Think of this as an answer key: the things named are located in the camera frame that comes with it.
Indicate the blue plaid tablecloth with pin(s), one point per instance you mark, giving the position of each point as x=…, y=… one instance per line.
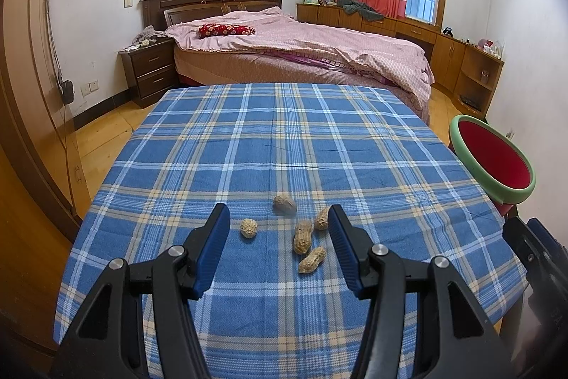
x=275, y=139

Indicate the white double wall socket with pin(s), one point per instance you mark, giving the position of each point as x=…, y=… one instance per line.
x=89, y=88

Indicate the black power adapter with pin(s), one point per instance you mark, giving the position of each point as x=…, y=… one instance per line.
x=67, y=91

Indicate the red bucket with green rim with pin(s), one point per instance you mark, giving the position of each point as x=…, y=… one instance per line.
x=497, y=166

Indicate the dark grey clothes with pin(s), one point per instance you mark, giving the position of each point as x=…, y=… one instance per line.
x=359, y=9

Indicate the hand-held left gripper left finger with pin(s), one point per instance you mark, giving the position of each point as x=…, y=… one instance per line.
x=213, y=254

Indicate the long wooden cabinet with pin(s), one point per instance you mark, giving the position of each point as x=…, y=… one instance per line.
x=448, y=59

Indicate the flat black device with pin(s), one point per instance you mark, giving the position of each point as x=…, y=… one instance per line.
x=470, y=99

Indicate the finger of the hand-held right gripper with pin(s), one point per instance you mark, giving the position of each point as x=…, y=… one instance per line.
x=546, y=237
x=521, y=241

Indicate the wooden wardrobe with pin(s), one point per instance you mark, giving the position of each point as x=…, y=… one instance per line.
x=26, y=50

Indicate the clear drinking glass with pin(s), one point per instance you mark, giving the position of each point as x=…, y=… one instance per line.
x=485, y=75

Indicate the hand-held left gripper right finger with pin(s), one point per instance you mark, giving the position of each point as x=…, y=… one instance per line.
x=346, y=254

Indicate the bed with pink quilt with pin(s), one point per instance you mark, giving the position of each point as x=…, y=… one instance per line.
x=319, y=41

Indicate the small black device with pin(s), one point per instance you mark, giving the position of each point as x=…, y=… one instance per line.
x=447, y=31

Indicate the crumpled light cloth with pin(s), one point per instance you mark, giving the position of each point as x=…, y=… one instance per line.
x=148, y=35

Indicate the red floral pillow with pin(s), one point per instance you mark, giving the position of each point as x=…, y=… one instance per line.
x=226, y=30

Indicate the peanut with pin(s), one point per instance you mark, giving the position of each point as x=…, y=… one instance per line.
x=284, y=204
x=249, y=228
x=302, y=237
x=322, y=218
x=312, y=260

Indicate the dark wooden nightstand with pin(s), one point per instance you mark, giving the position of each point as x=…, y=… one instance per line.
x=148, y=72

